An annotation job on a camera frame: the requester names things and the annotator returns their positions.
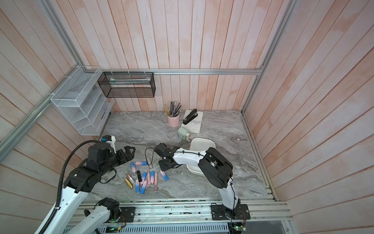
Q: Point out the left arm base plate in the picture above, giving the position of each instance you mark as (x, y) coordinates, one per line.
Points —
(119, 214)

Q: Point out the blue pink lipstick top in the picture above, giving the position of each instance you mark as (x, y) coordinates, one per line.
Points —
(141, 163)

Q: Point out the green pencil sharpener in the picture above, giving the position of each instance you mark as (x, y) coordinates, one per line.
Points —
(184, 134)

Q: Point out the gold glitter lipstick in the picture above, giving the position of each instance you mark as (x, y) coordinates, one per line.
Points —
(128, 183)

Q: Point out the white wire mesh shelf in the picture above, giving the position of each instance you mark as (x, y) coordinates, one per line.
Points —
(82, 102)

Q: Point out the pink lip gloss tube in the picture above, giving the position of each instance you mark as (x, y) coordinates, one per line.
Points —
(148, 176)

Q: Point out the blue pink lipstick bottom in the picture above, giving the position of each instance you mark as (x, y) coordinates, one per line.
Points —
(137, 186)

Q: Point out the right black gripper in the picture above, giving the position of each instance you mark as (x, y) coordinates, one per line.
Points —
(162, 167)

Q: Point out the black stapler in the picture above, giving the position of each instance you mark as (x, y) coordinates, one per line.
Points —
(191, 116)

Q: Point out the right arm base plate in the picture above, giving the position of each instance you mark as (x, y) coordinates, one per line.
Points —
(220, 212)

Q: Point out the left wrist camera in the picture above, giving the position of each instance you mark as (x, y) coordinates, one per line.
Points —
(110, 140)

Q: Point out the pens in cup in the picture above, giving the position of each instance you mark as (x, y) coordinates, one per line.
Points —
(173, 110)

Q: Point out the brown clear lip gloss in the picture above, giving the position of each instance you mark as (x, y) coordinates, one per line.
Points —
(130, 178)

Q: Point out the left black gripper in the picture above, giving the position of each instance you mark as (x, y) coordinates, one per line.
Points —
(124, 159)

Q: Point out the white notebook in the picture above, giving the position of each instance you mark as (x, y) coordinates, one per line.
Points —
(194, 125)

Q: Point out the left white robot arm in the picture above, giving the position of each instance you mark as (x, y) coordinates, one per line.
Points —
(71, 192)

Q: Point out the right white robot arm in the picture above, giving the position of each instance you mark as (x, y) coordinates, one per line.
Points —
(215, 167)

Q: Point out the pink pen cup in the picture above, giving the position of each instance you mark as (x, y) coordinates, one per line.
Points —
(174, 121)

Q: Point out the black mesh wall basket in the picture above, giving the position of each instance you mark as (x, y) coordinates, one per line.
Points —
(127, 84)

